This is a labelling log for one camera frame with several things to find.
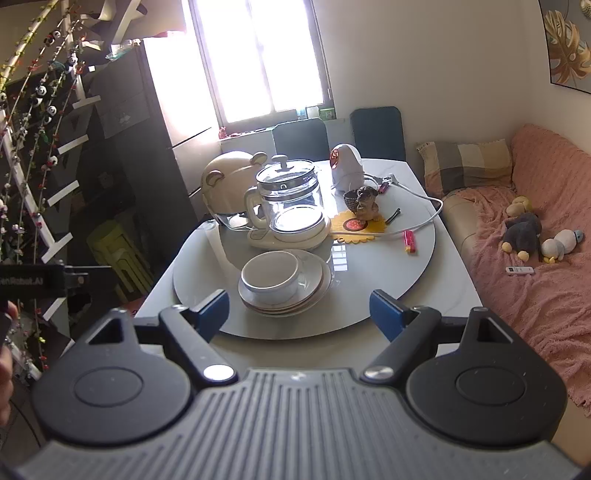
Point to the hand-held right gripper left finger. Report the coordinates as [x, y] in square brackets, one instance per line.
[214, 307]

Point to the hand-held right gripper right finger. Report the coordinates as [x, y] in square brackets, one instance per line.
[385, 309]

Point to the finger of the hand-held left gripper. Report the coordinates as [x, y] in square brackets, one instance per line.
[87, 279]

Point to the white plate pink flower print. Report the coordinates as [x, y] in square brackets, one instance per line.
[258, 312]

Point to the white plate grey leaf print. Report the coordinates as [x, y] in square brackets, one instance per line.
[326, 277]

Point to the white ceramic bowl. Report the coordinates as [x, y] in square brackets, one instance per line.
[286, 288]

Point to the white plate copper rim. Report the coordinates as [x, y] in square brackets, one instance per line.
[314, 272]

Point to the person's left hand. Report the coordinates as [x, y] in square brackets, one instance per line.
[4, 378]

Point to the green plastic stool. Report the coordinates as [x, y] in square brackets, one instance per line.
[120, 258]

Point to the grey round turntable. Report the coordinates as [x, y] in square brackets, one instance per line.
[369, 263]

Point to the red stool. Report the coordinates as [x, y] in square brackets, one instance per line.
[141, 307]

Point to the red and yellow packet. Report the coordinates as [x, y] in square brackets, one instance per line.
[410, 241]

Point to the yellow scalloped mat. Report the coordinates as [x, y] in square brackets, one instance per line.
[374, 227]

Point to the cream kettle base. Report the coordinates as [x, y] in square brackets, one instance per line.
[277, 241]

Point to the dark hair clip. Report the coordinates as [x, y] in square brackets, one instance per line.
[392, 216]

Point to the brown figurine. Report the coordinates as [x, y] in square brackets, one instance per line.
[368, 203]

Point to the dark woven basket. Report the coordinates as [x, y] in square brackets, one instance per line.
[350, 201]

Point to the beige sofa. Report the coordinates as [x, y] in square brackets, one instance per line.
[457, 217]

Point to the beige bear-shaped cooker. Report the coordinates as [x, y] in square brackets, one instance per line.
[226, 184]

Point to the glass kettle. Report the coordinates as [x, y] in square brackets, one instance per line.
[286, 194]

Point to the white remote control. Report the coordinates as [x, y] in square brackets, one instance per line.
[520, 270]

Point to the pink blanket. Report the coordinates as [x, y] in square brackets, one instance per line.
[531, 314]

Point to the white rounded appliance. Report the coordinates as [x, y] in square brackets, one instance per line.
[348, 168]

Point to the grey plush toy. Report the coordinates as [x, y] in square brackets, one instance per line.
[521, 235]

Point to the checked pillow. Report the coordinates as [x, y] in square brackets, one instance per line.
[461, 161]

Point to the yellow plush toy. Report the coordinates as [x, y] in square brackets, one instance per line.
[518, 206]

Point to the dark dining chair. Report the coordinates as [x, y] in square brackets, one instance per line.
[300, 138]
[378, 134]

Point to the white ladder shelf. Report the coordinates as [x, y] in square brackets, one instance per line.
[86, 101]

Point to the white plush duck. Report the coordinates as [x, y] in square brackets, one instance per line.
[561, 244]

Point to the refrigerator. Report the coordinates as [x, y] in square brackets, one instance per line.
[184, 115]

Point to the green box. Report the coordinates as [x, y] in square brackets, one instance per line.
[327, 114]

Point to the white jar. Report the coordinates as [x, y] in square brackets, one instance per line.
[312, 112]

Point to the window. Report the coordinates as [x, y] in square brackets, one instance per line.
[258, 60]

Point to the leaf wall picture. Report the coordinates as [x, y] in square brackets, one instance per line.
[568, 46]

